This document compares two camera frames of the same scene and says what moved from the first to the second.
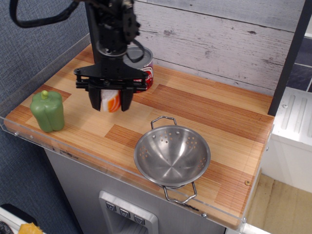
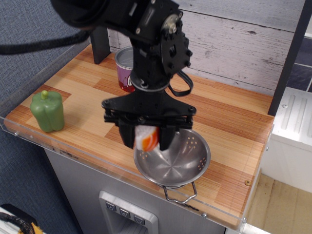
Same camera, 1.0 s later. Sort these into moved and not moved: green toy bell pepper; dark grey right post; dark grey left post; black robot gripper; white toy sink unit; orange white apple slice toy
Moved: orange white apple slice toy; black robot gripper
Not moved: dark grey right post; green toy bell pepper; dark grey left post; white toy sink unit
